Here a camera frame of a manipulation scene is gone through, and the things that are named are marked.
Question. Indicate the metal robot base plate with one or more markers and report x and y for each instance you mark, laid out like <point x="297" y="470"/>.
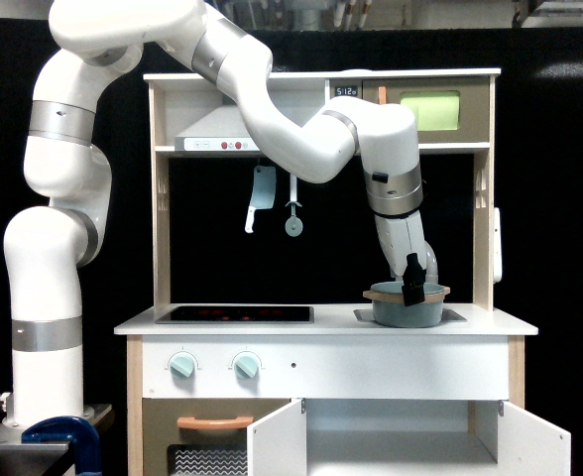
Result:
<point x="100" y="416"/>

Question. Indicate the grey bowl with wooden rim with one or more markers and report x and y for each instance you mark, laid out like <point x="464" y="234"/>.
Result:
<point x="389" y="307"/>

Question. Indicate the left teal stove knob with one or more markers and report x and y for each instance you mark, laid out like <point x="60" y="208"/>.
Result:
<point x="182" y="365"/>

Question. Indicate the toy cleaver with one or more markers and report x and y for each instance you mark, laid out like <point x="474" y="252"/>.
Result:
<point x="263" y="193"/>

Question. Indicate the toy microwave with green window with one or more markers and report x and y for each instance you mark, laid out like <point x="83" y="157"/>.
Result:
<point x="447" y="110"/>

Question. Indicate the black toy stovetop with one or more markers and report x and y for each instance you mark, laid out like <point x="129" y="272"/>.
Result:
<point x="238" y="313"/>

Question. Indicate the white cabinet door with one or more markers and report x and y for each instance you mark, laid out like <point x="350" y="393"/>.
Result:
<point x="276" y="443"/>
<point x="531" y="445"/>

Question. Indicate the white wooden toy kitchen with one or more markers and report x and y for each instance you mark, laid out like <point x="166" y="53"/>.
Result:
<point x="379" y="400"/>

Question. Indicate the left white cabinet door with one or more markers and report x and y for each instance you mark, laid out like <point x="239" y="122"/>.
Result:
<point x="276" y="443"/>

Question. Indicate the blue clamp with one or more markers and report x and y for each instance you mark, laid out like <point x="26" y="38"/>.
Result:
<point x="79" y="433"/>

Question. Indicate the right teal stove knob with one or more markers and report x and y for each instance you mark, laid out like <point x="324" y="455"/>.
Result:
<point x="246" y="365"/>

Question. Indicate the teal stove knob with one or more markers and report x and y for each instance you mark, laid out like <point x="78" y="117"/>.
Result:
<point x="246" y="365"/>
<point x="182" y="365"/>

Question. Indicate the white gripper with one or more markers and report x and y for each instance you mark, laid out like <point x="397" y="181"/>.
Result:
<point x="402" y="242"/>

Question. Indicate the toy oven door orange handle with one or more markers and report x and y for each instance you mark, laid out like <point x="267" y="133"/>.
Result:
<point x="199" y="436"/>

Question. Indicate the right white cabinet door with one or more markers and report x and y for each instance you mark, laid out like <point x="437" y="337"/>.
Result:
<point x="531" y="445"/>

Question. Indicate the grey toy faucet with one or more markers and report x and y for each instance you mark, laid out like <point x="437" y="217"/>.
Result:
<point x="432" y="271"/>

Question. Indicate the toy sink basin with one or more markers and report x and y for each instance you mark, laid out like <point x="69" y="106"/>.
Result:
<point x="448" y="315"/>

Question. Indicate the toy pizza cutter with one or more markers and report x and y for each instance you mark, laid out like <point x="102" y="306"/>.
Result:
<point x="294" y="225"/>

